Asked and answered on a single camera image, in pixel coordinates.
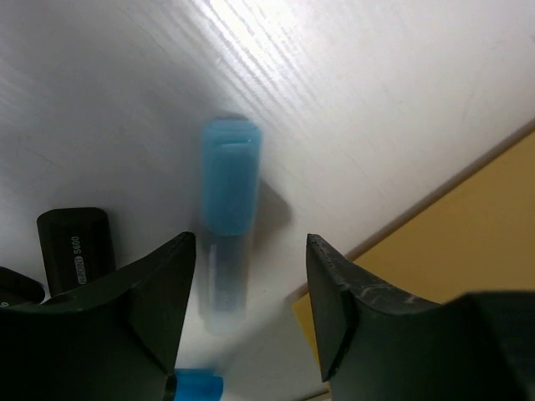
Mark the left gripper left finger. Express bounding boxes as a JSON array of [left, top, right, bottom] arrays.
[[1, 232, 196, 400]]

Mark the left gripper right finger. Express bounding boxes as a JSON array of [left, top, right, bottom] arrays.
[[306, 234, 534, 400]]

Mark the pastel blue highlighter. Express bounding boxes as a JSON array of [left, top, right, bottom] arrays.
[[200, 114, 262, 334]]

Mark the black blue highlighter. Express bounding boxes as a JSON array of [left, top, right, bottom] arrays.
[[174, 368, 224, 401]]

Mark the black yellow highlighter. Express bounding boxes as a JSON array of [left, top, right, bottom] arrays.
[[36, 207, 116, 297]]

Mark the yellow bottom drawer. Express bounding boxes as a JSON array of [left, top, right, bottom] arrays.
[[291, 129, 535, 364]]

